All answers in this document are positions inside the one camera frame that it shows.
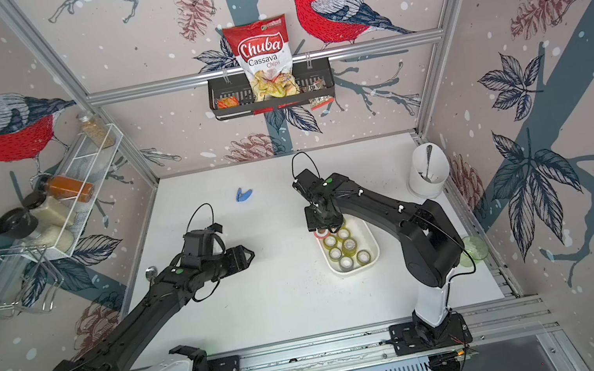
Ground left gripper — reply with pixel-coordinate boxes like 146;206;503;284
199;240;261;282

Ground yellow transparent tape roll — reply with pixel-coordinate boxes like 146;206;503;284
328;247;343;262
355;249;372;266
337;227;351;241
341;238;358;257
322;234;338;250

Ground black wall basket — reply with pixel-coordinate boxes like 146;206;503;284
208;58;335;121

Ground white storage box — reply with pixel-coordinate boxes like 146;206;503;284
313;214;381;276

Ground metal spoon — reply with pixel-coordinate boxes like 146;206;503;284
145;266;158;285

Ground glass spice jar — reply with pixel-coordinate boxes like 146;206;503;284
78;111;115;149

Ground white wire shelf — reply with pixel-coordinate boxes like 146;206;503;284
23;124;124;260

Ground chrome wire rack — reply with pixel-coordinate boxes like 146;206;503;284
0;244;68;319

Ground blue tape cutter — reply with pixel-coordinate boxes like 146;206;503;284
236;187;252;203

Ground white utensil holder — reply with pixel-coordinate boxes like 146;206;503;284
408;142;451;199

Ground orange sauce bottle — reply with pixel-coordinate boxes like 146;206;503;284
38;175;95;203

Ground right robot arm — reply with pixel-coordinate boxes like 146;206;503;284
292;169;473;356

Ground clear grey tape roll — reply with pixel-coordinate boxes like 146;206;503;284
338;256;355;272

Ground green plastic cup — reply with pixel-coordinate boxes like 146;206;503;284
459;235;490;268

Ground red tape roll back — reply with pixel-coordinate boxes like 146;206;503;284
313;229;331;239

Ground Chuba cassava chips bag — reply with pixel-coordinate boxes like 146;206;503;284
223;14;301;102

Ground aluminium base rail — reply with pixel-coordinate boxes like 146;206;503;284
105;291;563;371

